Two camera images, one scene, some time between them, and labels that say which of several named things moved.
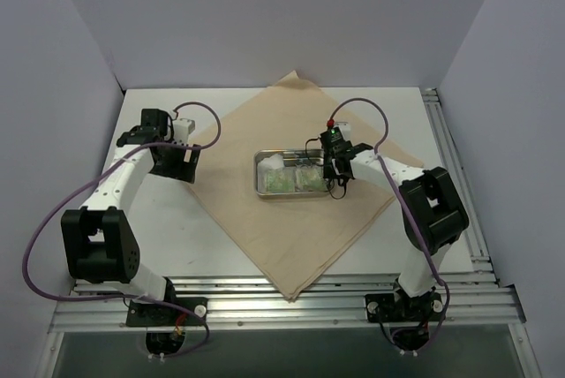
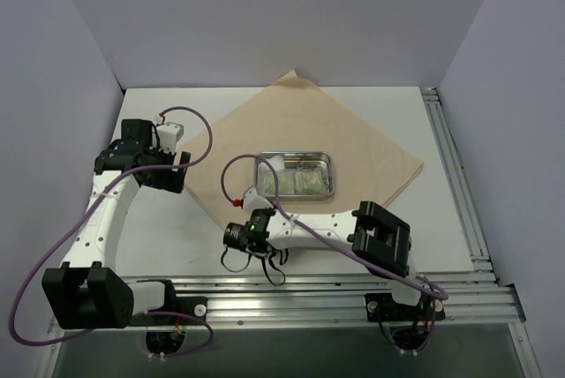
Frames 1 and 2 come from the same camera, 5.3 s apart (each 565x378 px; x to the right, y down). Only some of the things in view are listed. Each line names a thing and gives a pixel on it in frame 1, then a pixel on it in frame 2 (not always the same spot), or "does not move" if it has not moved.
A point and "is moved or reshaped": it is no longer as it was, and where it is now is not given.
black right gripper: [335, 166] -> [258, 215]
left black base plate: [151, 313] does not move
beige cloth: [297, 238] is moved or reshaped
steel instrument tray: [290, 172] does not move
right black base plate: [392, 307] does not move
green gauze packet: [310, 178] does not move
